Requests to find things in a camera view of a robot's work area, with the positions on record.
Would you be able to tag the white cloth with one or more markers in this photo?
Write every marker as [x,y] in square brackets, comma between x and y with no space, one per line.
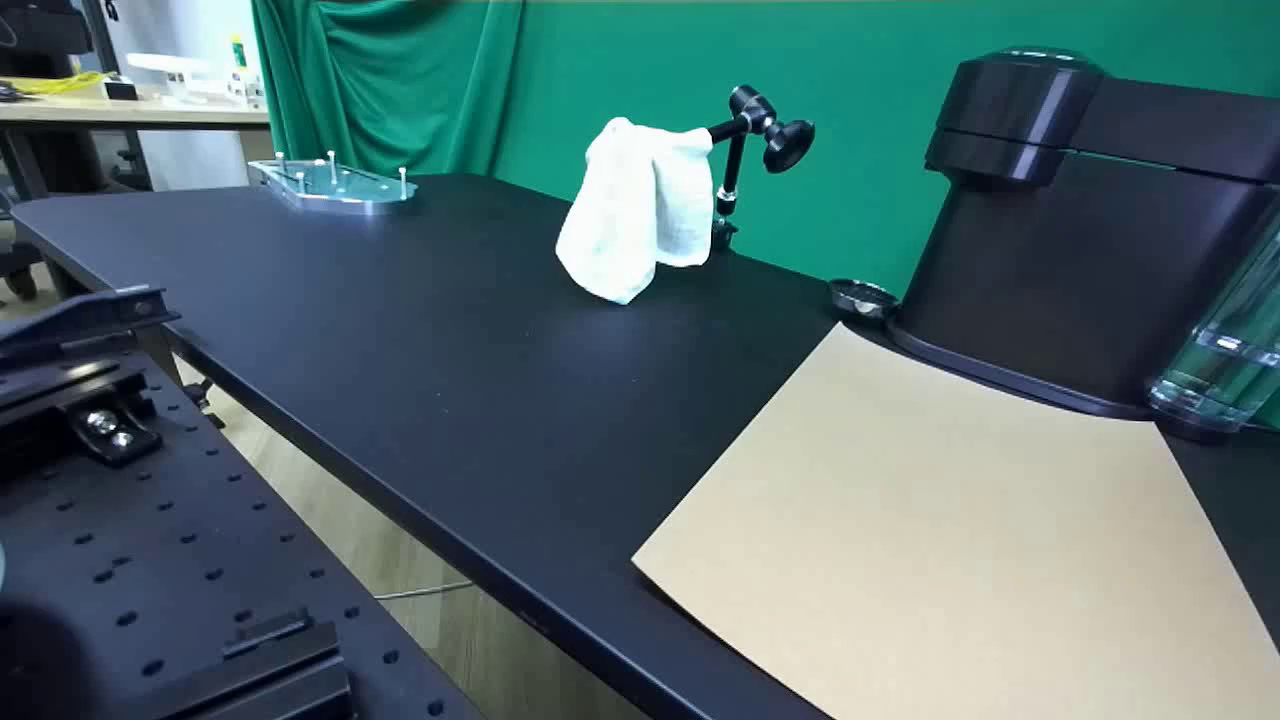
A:
[620,213]

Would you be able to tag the small black round cap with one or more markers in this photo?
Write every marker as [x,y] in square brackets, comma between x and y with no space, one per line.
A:
[862,296]

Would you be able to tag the clear plate with screws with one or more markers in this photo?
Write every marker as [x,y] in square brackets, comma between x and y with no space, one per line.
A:
[334,180]

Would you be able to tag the brown cardboard sheet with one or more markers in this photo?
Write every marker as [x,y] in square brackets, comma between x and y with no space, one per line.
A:
[960,561]

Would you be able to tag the green curtain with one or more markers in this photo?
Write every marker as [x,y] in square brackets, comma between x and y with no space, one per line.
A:
[385,83]

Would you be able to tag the black coffee machine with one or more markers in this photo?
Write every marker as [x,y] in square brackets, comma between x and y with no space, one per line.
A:
[1064,255]

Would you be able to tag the black perforated breadboard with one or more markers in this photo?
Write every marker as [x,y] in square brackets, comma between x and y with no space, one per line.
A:
[175,574]

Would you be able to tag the black clamp with silver bolt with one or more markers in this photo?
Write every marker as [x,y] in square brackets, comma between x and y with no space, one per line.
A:
[113,428]

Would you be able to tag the wooden background desk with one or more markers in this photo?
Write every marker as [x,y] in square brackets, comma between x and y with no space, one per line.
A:
[134,112]

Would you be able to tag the clear water tank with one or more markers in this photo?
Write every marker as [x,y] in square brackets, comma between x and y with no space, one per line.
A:
[1223,363]

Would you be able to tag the black metal rail bracket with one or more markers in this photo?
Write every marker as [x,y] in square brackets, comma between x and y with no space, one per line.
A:
[81,324]

